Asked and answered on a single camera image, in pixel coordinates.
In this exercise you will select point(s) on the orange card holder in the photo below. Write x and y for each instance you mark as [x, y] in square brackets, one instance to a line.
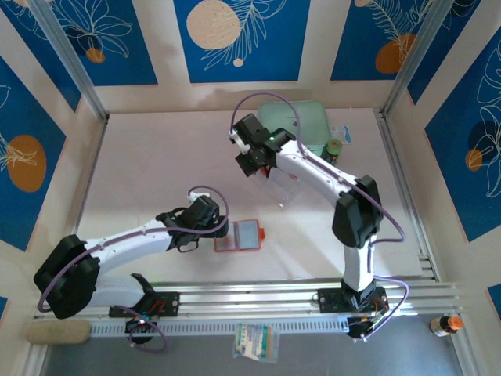
[248, 235]

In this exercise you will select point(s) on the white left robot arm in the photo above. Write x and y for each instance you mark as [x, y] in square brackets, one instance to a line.
[129, 244]

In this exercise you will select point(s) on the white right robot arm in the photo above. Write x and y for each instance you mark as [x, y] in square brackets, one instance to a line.
[313, 168]

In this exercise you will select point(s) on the mint green zip pouch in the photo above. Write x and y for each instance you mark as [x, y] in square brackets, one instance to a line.
[309, 125]

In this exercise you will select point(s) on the small bottle green lid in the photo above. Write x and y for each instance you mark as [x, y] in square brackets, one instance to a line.
[333, 150]

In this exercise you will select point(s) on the small white blue packet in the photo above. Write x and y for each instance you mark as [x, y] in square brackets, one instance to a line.
[344, 133]

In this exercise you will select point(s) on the clear bag of packets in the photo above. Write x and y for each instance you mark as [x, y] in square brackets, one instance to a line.
[254, 340]

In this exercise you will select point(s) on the beige foam block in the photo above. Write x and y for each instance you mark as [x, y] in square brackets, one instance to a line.
[58, 332]

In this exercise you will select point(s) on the brown bottle orange cap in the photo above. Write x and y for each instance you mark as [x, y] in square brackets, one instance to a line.
[442, 326]

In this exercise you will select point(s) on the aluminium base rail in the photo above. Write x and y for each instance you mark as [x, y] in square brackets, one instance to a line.
[250, 297]

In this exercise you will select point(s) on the aluminium side rail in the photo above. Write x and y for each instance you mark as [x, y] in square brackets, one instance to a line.
[89, 184]
[405, 188]

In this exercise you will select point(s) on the aluminium frame post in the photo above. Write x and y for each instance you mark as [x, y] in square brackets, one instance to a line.
[420, 51]
[66, 51]

